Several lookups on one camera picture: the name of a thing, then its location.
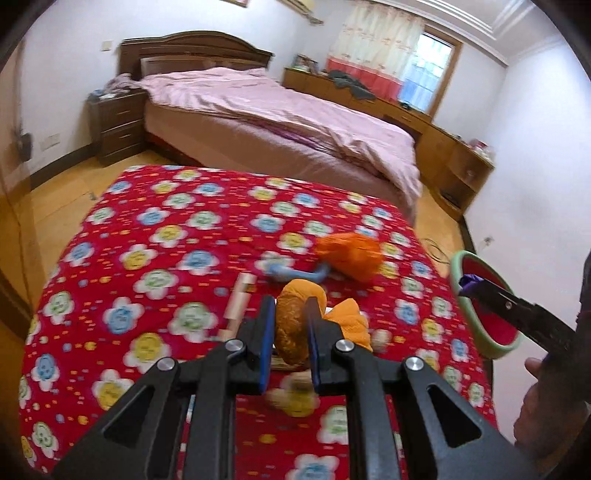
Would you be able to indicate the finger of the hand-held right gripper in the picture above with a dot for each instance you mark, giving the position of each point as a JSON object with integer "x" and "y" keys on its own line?
{"x": 512, "y": 307}

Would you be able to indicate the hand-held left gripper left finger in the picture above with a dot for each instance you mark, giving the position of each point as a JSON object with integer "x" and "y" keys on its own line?
{"x": 265, "y": 344}

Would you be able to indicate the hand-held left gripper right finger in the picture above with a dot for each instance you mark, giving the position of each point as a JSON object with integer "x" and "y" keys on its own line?
{"x": 315, "y": 344}

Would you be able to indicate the red bin with green rim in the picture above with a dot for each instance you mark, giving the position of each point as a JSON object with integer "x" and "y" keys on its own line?
{"x": 489, "y": 323}

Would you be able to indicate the orange brown plush toy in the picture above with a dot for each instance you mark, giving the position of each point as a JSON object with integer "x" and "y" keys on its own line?
{"x": 291, "y": 323}

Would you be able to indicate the purple wrapper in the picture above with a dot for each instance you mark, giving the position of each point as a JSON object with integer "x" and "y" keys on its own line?
{"x": 471, "y": 282}

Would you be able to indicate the person's right hand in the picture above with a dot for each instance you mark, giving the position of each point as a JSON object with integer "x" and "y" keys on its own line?
{"x": 535, "y": 410}

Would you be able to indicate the small orange plastic bag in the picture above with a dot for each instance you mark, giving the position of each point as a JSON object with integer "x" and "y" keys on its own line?
{"x": 348, "y": 318}

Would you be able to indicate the tan wooden block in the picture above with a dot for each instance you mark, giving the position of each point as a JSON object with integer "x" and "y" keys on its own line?
{"x": 238, "y": 302}

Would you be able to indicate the tan peanut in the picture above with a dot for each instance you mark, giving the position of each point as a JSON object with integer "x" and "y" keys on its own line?
{"x": 295, "y": 399}

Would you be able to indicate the brown nut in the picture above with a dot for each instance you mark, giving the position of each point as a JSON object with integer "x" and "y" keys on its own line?
{"x": 381, "y": 341}

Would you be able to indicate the blue plastic piece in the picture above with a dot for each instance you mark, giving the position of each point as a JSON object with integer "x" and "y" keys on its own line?
{"x": 295, "y": 273}

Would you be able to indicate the orange cloth item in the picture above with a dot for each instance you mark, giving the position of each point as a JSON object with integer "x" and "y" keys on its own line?
{"x": 351, "y": 256}

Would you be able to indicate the red smiley flower blanket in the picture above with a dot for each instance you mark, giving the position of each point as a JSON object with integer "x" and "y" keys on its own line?
{"x": 161, "y": 277}

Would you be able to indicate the pink items on desk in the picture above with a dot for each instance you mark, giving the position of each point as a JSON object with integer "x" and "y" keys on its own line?
{"x": 480, "y": 147}

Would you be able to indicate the long wooden desk cabinet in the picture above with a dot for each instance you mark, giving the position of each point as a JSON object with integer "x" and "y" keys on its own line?
{"x": 443, "y": 152}

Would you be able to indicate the pink quilt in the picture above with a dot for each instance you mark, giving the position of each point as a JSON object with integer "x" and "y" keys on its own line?
{"x": 277, "y": 115}

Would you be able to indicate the barred window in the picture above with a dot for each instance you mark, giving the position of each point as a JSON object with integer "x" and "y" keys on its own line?
{"x": 429, "y": 74}

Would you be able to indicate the dark wooden nightstand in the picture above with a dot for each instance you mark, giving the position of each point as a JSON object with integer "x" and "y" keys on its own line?
{"x": 120, "y": 129}

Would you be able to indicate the dark grey clothes heap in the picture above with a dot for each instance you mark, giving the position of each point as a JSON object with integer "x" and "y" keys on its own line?
{"x": 351, "y": 84}

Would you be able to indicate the floral curtain with red hem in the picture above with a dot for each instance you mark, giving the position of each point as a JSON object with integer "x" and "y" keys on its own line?
{"x": 374, "y": 50}

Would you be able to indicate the pale clothes heap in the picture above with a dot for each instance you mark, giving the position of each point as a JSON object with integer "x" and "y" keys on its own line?
{"x": 122, "y": 83}

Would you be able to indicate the dark wooden bed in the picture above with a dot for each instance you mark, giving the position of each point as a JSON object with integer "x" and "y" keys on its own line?
{"x": 194, "y": 46}

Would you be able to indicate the black charger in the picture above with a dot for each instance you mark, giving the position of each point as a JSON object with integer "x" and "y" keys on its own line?
{"x": 24, "y": 146}

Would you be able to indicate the white air conditioner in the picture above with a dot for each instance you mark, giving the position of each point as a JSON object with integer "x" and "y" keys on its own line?
{"x": 300, "y": 4}

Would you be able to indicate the white wall socket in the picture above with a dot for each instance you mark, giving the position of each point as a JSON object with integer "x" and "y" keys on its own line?
{"x": 50, "y": 141}

